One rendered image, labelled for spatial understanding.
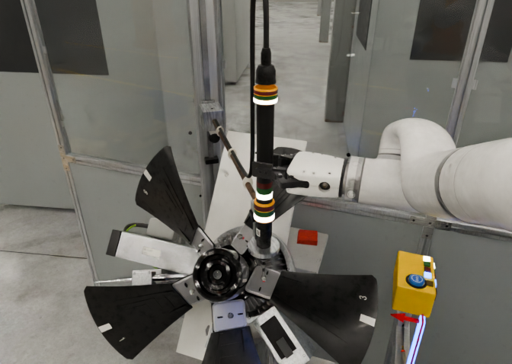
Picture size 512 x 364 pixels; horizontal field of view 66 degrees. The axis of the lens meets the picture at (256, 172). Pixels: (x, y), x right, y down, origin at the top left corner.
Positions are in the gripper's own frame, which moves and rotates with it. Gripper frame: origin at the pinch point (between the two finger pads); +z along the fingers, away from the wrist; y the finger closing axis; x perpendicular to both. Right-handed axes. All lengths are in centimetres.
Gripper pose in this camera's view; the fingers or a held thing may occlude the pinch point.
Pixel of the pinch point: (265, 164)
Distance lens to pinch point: 77.8
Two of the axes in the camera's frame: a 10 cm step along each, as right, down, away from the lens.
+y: 3.2, -4.5, 8.4
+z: -9.5, -1.6, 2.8
